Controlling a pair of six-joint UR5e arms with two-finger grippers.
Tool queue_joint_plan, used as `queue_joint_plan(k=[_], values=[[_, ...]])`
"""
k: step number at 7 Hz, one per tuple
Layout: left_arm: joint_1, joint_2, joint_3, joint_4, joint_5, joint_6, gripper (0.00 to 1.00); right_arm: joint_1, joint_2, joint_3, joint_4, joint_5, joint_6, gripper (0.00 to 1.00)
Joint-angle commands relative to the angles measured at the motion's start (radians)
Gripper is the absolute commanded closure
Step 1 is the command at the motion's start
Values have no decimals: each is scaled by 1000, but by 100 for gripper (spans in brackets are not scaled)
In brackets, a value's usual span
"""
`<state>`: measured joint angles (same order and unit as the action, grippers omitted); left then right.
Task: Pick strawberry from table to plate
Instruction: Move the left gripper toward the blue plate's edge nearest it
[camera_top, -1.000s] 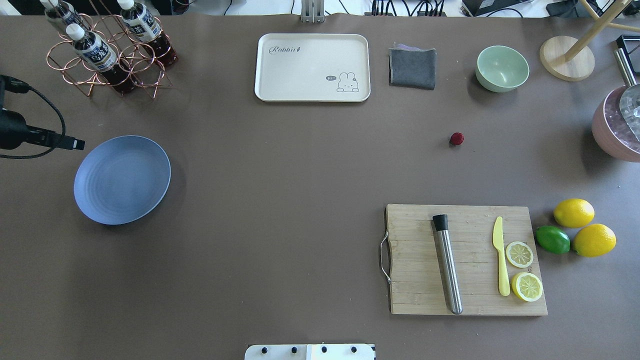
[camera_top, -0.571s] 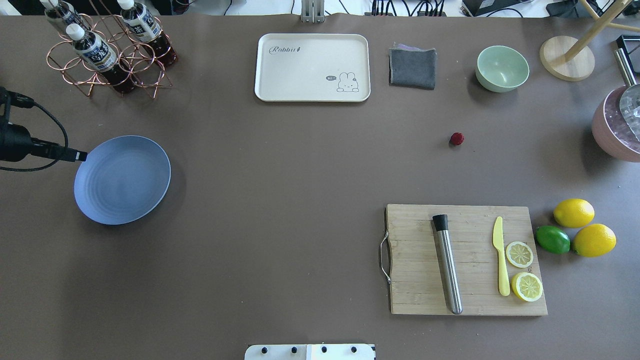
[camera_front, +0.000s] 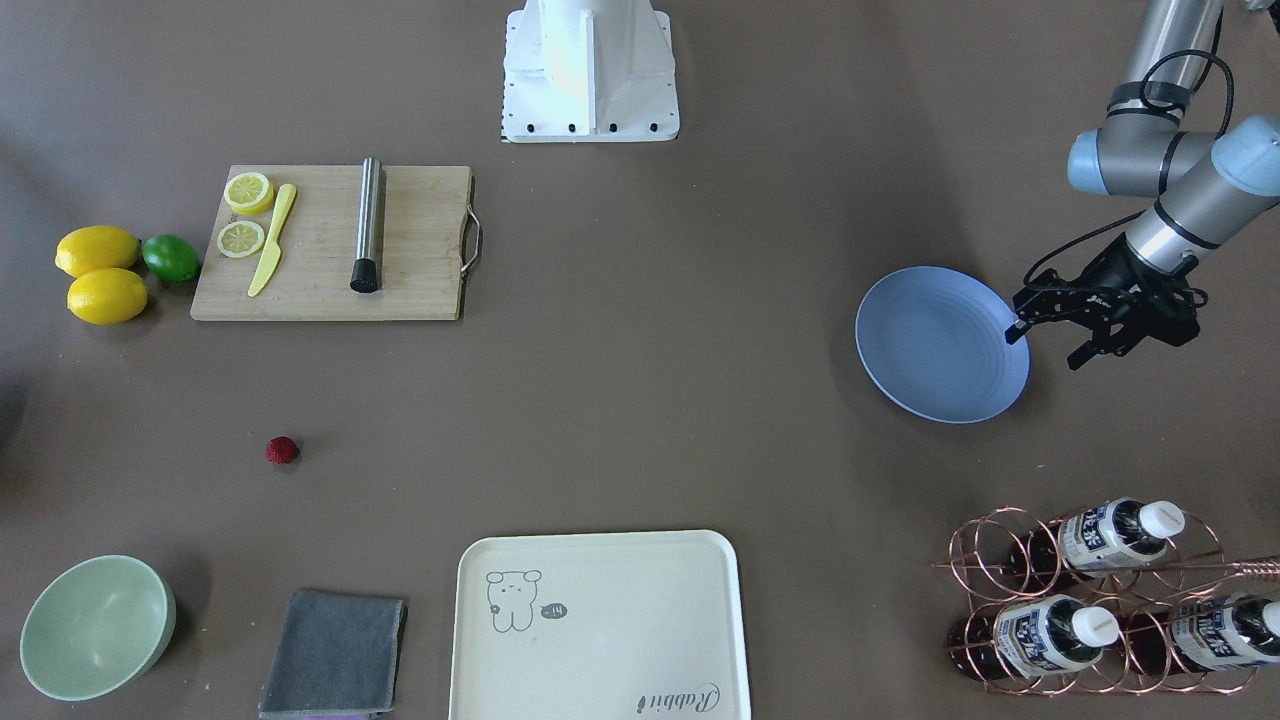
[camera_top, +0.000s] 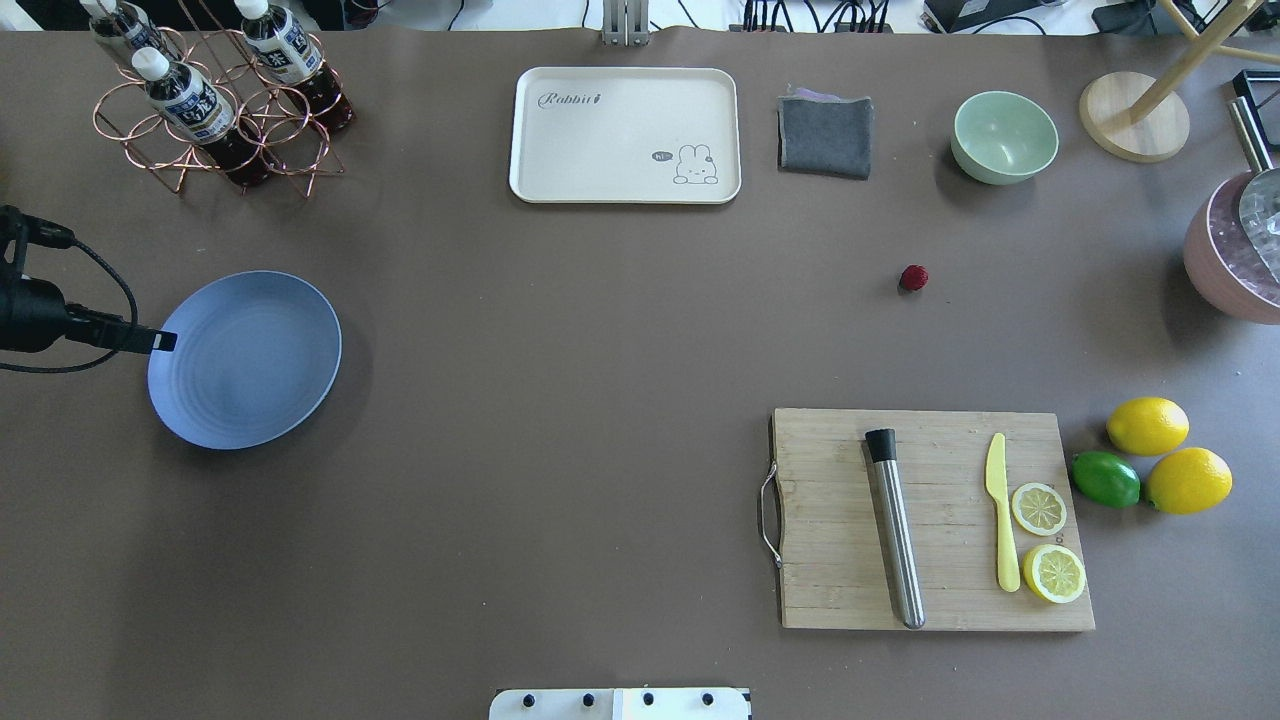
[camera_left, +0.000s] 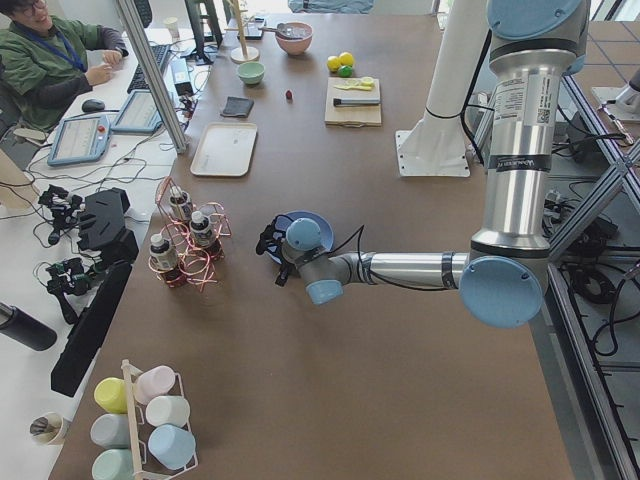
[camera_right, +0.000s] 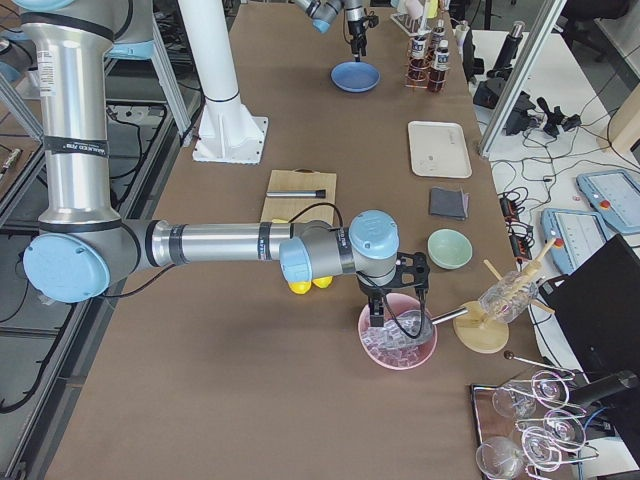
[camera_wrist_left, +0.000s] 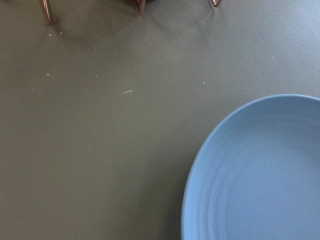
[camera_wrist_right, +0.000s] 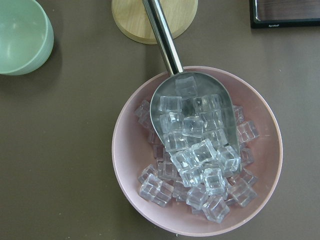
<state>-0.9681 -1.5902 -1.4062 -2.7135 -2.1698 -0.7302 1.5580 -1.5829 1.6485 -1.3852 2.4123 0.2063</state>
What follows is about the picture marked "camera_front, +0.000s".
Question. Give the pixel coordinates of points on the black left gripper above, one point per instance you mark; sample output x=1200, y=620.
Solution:
x=1112, y=270

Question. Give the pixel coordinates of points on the blue round plate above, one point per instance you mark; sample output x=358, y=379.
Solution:
x=933, y=340

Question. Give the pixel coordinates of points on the red strawberry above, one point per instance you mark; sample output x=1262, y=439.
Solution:
x=282, y=450

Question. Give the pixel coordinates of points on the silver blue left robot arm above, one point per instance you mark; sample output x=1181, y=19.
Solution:
x=1206, y=187

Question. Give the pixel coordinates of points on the dark drink bottle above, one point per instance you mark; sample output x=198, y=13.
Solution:
x=1054, y=635
x=1120, y=534
x=1229, y=633

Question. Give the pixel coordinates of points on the cream rectangular tray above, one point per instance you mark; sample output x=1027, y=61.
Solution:
x=636, y=625

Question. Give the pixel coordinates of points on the wooden cutting board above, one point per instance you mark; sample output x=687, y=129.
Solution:
x=421, y=254

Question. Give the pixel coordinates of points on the steel cylinder muddler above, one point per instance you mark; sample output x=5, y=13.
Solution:
x=366, y=276

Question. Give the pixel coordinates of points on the grey folded cloth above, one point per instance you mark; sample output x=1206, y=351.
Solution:
x=337, y=656

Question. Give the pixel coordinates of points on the yellow plastic knife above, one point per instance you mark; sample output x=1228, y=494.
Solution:
x=271, y=252

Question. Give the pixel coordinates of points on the lemon half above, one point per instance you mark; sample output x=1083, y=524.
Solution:
x=249, y=193

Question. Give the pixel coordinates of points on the lemon slice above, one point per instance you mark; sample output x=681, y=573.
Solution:
x=240, y=239

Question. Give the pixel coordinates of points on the green lime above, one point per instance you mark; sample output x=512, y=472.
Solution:
x=170, y=258

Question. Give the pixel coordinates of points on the yellow lemon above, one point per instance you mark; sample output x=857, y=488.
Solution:
x=96, y=247
x=107, y=296

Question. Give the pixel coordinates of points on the green ceramic bowl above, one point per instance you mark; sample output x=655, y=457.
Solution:
x=97, y=627

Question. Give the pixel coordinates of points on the copper wire bottle rack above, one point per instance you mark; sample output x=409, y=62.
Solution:
x=989, y=558

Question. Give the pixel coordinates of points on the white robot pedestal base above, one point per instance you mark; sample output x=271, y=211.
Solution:
x=589, y=72

